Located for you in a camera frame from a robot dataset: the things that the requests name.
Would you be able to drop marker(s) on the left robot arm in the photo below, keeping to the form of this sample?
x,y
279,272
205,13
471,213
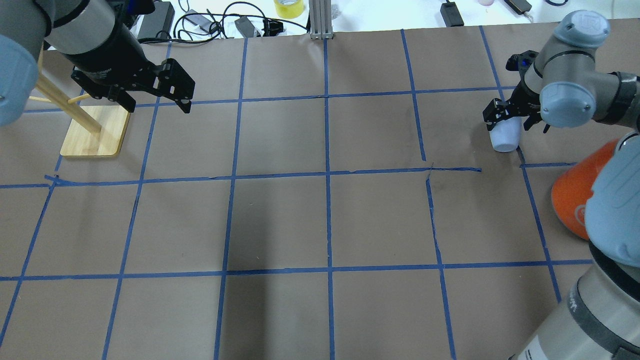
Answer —
x,y
70,26

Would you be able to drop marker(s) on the aluminium frame post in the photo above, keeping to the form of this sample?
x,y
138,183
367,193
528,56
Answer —
x,y
320,17

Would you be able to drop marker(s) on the small black charger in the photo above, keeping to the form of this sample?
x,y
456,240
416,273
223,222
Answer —
x,y
451,14

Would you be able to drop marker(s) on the black power adapter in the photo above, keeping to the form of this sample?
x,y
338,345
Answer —
x,y
157,24

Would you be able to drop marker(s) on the wooden mug tree stand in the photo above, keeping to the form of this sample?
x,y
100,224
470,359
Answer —
x,y
95,131

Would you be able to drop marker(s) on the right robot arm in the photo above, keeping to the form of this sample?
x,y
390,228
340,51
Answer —
x,y
596,199

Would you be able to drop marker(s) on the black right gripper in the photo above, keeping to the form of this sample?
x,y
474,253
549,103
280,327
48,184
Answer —
x,y
523,102

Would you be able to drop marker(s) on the light blue plastic cup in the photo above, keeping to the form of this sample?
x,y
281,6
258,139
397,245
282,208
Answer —
x,y
506,135

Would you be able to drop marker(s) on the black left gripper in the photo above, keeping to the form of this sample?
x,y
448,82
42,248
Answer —
x,y
116,56

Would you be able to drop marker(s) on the yellow tape roll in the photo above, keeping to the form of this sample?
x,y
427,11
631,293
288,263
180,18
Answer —
x,y
289,9

